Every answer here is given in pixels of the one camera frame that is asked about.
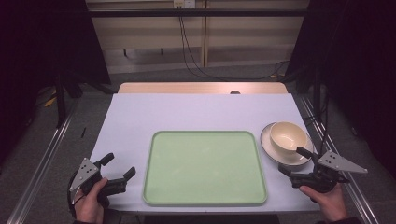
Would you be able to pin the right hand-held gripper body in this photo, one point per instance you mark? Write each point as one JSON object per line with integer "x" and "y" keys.
{"x": 323, "y": 180}

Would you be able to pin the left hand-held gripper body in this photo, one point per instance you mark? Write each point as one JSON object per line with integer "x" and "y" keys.
{"x": 88, "y": 179}

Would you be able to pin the white plate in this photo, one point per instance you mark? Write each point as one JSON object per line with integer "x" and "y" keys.
{"x": 273, "y": 155}

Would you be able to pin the cream bowl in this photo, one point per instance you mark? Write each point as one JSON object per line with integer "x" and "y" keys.
{"x": 288, "y": 137}

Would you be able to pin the person's right hand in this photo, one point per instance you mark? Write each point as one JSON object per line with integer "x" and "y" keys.
{"x": 331, "y": 203}

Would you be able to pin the person's left hand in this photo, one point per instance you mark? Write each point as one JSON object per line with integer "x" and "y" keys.
{"x": 88, "y": 207}

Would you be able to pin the small black stick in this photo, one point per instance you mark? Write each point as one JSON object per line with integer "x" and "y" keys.
{"x": 83, "y": 132}

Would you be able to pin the light green tray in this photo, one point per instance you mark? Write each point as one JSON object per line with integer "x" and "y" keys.
{"x": 204, "y": 168}

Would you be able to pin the black metal stand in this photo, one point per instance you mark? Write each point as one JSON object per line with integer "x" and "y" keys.
{"x": 60, "y": 99}

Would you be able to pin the yellow floor marker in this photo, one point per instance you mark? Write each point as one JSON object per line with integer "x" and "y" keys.
{"x": 49, "y": 100}

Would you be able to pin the pale lilac table mat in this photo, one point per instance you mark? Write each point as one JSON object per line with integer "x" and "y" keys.
{"x": 193, "y": 112}

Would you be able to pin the black curtain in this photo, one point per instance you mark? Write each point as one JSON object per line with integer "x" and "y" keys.
{"x": 37, "y": 46}
{"x": 358, "y": 62}

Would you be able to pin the black horizontal bar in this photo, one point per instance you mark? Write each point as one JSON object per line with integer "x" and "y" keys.
{"x": 199, "y": 12}

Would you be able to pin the metal floor rail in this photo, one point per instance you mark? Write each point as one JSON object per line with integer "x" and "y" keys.
{"x": 358, "y": 193}
{"x": 40, "y": 171}

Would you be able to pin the wooden wall strip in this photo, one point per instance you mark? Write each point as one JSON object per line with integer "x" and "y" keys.
{"x": 205, "y": 34}

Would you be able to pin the white wall socket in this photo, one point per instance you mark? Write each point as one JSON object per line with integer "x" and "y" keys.
{"x": 184, "y": 3}

